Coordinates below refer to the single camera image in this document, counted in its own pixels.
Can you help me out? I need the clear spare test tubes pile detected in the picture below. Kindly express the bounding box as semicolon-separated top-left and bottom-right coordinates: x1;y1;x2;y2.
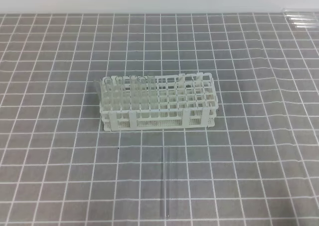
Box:
283;8;319;29

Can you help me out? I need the white plastic test tube rack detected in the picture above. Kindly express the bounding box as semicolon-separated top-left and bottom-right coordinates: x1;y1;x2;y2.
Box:
95;72;218;131

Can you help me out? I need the grey checked tablecloth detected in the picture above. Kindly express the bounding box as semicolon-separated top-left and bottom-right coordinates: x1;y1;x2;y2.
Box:
0;13;319;226

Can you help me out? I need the clear test tube in rack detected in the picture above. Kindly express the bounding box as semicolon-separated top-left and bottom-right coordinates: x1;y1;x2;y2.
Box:
148;75;158;110

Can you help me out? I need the clear glass test tube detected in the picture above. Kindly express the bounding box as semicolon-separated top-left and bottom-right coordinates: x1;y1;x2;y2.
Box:
163;146;171;219

